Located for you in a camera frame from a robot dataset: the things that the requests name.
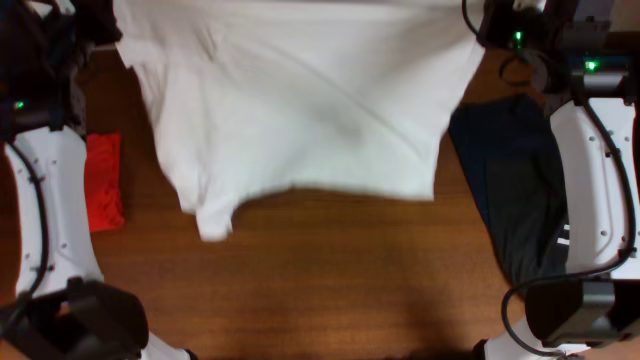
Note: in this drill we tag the folded red t-shirt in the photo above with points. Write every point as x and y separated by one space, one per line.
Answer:
102 182

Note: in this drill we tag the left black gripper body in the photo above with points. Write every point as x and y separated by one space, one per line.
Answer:
89 30

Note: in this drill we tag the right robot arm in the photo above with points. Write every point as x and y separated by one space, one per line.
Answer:
588 71

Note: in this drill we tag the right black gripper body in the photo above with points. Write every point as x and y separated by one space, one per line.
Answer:
508 26

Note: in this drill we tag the white t-shirt with graphic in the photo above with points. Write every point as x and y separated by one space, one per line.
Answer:
249 98

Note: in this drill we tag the dark navy garment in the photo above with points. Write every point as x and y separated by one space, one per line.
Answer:
512 164

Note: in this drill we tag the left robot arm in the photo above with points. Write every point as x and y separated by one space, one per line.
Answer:
63 308

